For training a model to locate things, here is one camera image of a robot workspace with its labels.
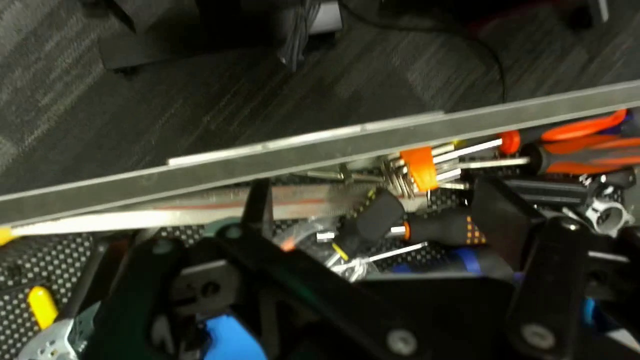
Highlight blue black handled screwdriver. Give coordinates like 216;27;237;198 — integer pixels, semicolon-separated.
393;247;515;278

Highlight black floor cable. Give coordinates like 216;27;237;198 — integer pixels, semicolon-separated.
338;0;508;104

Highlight grey metal tool drawer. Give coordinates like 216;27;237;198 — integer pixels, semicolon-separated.
0;80;640;226

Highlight black orange handled screwdriver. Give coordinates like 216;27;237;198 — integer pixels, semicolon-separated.
334;189;489;251

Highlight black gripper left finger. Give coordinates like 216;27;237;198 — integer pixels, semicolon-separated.
243;181;275;236

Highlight orange handled pliers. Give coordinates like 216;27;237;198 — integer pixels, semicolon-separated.
499;108;640;178

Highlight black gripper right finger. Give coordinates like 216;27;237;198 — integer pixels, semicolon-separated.
470;176;544;270

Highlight orange hex key set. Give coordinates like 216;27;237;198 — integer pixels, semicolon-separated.
387;140;526;197

